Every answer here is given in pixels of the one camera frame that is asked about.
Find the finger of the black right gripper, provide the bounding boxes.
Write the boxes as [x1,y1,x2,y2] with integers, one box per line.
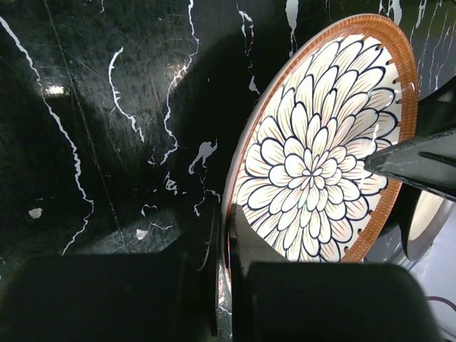
[364,128,455,202]

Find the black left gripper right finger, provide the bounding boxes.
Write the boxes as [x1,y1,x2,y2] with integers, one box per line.
[227,205,442,341]

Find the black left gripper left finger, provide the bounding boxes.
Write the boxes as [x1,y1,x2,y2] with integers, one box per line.
[1,199,221,341]

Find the dark rimmed cream plate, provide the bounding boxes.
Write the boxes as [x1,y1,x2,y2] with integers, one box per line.
[396,185,455,261]

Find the floral plate orange rim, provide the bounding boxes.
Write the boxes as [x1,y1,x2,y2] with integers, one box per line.
[217,13,419,321]

